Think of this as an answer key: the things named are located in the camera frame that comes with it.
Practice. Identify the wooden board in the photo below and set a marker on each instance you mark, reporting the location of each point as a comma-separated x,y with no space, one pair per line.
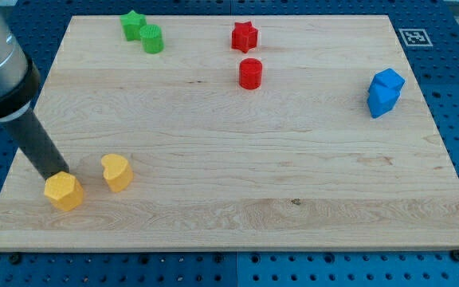
296,164

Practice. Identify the yellow heart block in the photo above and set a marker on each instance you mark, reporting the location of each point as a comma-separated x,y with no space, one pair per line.
117,173

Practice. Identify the red cylinder block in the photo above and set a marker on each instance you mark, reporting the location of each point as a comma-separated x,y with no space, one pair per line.
250,73

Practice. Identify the red star block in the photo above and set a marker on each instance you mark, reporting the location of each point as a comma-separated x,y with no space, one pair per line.
244,36

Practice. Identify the green cylinder block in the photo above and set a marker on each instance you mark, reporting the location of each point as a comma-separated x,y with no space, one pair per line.
151,38

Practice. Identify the green star block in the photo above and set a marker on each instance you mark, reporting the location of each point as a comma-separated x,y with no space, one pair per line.
131,23

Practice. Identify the blue pentagon block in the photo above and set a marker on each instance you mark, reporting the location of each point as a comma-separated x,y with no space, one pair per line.
381,99

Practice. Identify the blue cube block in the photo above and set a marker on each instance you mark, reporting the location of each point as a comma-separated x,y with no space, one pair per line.
389,78

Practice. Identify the yellow hexagon block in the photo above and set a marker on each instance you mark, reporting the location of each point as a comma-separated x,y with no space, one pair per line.
64,191

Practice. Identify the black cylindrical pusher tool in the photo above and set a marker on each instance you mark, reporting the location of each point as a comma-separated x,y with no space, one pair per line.
33,140

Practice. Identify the white fiducial marker tag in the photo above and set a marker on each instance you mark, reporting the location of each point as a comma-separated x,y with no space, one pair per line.
414,37

